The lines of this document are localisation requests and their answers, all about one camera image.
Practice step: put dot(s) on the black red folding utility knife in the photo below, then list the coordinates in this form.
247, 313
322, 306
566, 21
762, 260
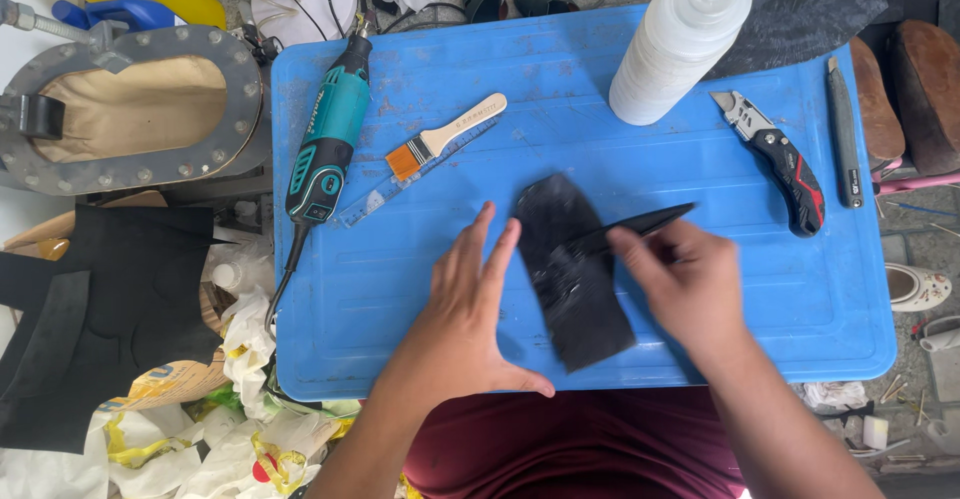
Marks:
784, 165

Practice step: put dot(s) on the person's right fingers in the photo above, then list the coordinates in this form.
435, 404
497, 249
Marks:
637, 255

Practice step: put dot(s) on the grey metal shoe press machine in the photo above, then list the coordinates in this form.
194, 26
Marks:
135, 109

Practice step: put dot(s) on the person's maroon shirt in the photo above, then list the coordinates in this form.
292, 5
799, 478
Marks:
570, 446

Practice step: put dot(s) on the heap of plastic bags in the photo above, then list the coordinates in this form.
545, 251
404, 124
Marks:
225, 439

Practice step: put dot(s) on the teal rotary power tool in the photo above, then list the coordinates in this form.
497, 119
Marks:
330, 131

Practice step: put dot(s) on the clear plastic ruler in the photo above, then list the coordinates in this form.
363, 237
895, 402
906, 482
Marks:
375, 200

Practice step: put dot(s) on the person's left hand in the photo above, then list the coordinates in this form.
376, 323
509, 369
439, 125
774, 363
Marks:
457, 341

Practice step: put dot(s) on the brown cardboard piece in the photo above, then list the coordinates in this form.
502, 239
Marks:
60, 225

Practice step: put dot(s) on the slim grey cutter knife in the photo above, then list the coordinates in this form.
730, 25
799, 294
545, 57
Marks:
844, 139

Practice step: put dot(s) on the white plastic squeeze bottle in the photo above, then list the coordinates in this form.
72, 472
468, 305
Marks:
675, 41

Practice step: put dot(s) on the black pointed hand tool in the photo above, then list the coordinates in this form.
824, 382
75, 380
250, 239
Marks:
645, 223

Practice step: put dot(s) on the white round disc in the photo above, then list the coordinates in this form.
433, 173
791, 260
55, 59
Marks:
300, 4

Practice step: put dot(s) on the person's right hand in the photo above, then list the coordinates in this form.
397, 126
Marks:
694, 289

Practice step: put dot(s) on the white foam block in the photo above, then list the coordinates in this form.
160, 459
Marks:
875, 432

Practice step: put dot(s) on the white patterned shoe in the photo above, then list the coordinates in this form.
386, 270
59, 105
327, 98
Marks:
919, 287

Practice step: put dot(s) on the pink plastic stool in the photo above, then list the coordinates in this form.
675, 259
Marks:
915, 182

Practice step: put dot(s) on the large black rubber sole sheet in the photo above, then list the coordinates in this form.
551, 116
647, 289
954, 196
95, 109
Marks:
802, 15

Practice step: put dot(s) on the black rubber sheets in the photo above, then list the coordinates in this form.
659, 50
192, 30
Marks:
105, 311

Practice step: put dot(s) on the black rubber sole piece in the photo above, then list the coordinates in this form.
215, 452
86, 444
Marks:
577, 311

